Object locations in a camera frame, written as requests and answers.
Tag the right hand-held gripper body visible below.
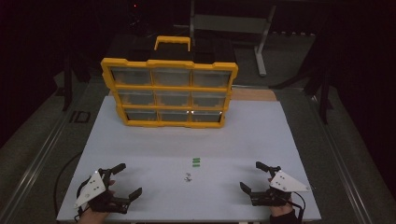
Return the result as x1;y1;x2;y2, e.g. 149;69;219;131
250;166;311;207

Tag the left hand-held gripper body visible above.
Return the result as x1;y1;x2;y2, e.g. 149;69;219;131
74;167;132;216

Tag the clear plastic drawer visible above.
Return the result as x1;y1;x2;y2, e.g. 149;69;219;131
190;110;222;123
158;110;191;123

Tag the yellow black drawer organizer cabinet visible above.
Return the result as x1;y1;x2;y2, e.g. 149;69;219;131
100;32;239;130

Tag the person's right hand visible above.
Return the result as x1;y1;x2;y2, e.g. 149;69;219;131
269;200;295;218

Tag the person's left hand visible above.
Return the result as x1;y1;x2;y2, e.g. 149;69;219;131
78;206;111;224

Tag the white table mat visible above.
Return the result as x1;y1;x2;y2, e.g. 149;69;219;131
56;94;322;222

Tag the black metal stand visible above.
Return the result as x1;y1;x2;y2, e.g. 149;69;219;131
269;34;335;125
60;50;92;113

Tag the grid of clear plastic bins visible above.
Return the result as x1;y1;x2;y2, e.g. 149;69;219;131
110;66;233;123

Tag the black cable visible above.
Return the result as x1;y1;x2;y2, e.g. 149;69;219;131
288;189;307;223
75;177;92;222

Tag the aluminium rail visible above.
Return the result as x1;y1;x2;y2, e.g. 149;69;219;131
306;90;375;224
0;92;82;224

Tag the grey metal table frame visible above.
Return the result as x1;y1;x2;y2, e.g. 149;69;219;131
173;0;278;77

